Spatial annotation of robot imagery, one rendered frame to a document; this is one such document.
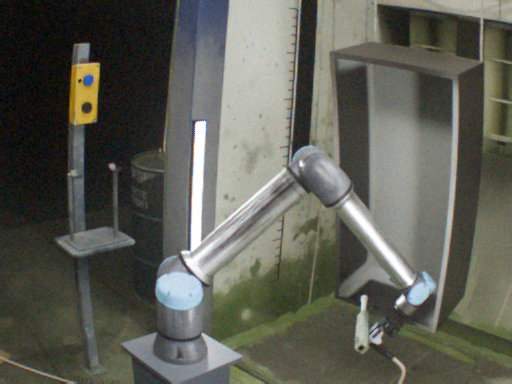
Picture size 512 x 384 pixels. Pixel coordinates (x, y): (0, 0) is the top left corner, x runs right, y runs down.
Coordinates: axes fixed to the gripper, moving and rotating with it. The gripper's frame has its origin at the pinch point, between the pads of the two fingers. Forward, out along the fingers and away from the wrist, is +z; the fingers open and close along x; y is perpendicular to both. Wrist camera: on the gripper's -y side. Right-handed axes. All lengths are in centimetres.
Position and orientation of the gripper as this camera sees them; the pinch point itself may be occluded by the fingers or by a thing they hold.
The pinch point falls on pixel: (365, 339)
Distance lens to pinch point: 234.3
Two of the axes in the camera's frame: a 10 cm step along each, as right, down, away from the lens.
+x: 1.7, -2.4, 9.6
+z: -6.1, 7.4, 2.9
